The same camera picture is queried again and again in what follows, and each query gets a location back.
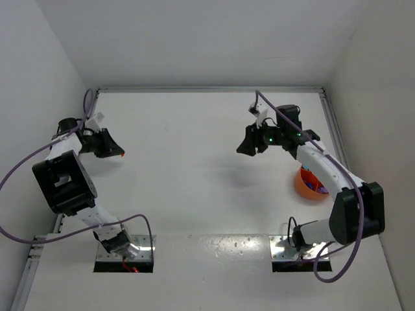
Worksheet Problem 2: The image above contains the purple lego plate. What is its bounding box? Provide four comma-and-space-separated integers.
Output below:
316, 187, 328, 194

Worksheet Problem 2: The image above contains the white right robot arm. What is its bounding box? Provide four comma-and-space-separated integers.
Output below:
237, 104, 385, 250

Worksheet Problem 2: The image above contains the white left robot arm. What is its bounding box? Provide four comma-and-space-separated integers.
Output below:
32, 113, 139, 259

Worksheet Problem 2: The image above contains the orange round divided container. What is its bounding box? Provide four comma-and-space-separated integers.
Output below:
294, 166, 329, 202

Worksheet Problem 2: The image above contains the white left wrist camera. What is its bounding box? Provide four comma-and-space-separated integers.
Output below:
84, 112, 104, 132

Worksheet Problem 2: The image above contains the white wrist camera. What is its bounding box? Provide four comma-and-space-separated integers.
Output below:
84, 112, 104, 132
248, 103, 268, 128

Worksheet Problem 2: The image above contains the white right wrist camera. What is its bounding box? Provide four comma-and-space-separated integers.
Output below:
248, 103, 268, 128

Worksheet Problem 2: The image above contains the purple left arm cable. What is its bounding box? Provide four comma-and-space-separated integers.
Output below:
0, 88, 154, 257

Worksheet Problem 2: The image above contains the aluminium frame rail right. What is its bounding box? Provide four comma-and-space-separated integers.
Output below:
318, 87, 348, 172

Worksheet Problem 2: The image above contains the black right base cable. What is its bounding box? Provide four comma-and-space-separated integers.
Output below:
287, 216, 301, 247

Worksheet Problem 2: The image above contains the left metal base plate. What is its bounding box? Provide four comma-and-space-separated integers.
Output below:
95, 235, 156, 264

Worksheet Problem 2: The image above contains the metal base plate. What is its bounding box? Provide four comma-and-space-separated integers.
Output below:
95, 235, 156, 264
268, 235, 326, 263

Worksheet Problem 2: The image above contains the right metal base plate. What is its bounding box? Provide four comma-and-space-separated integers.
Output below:
268, 235, 326, 263

